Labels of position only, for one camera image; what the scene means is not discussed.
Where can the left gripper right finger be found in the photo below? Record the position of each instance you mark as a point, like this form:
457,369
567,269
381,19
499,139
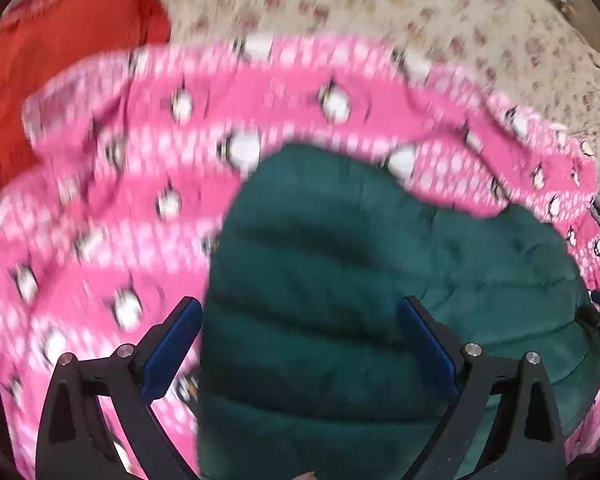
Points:
525,440

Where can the pink penguin blanket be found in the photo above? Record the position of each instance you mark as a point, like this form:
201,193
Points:
143,153

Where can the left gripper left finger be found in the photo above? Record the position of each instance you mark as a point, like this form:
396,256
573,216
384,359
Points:
73,440

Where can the person's left hand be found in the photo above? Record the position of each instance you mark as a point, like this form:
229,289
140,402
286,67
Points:
310,475

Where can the red ruffled pillow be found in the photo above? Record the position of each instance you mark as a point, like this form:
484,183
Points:
41,38

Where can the dark green puffer jacket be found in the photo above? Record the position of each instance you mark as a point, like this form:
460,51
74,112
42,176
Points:
303,366

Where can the floral bed sheet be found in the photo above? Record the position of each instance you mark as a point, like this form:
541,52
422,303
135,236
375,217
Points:
526,48

